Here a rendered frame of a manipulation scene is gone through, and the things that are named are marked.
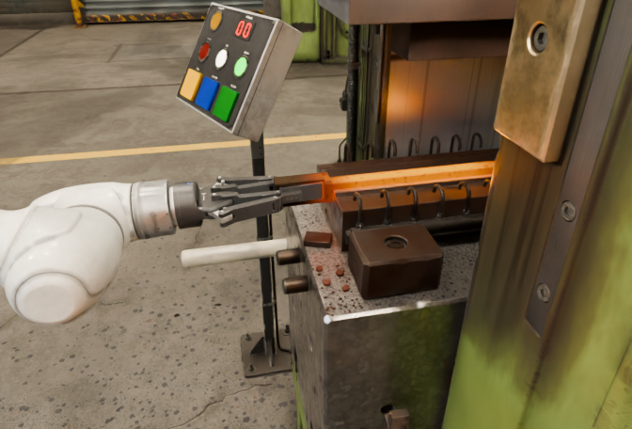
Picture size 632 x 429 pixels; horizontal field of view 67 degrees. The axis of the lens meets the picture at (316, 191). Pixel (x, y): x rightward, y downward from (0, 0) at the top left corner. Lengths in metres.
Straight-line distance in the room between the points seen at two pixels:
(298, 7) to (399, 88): 4.76
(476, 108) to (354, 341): 0.58
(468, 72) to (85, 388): 1.58
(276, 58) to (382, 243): 0.59
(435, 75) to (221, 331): 1.34
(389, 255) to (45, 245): 0.43
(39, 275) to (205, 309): 1.52
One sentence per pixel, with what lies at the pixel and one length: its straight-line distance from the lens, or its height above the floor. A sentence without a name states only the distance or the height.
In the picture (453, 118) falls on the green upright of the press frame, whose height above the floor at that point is 1.03.
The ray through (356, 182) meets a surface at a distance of 0.80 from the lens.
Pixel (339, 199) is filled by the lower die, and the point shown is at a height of 0.99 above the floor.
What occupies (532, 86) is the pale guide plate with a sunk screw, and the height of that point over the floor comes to 1.25.
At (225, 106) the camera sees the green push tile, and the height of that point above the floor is 1.01.
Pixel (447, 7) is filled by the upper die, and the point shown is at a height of 1.29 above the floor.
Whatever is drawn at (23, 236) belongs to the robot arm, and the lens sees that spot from 0.65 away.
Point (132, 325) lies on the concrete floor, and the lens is 2.10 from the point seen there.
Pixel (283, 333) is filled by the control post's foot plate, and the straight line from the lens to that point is 1.92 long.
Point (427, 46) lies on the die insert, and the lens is 0.73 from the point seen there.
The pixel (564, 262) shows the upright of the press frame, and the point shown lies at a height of 1.10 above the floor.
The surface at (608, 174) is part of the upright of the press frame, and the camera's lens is 0.48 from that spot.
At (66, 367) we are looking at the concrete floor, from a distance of 2.03.
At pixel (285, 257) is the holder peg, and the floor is 0.88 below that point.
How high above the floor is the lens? 1.38
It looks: 29 degrees down
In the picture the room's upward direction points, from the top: straight up
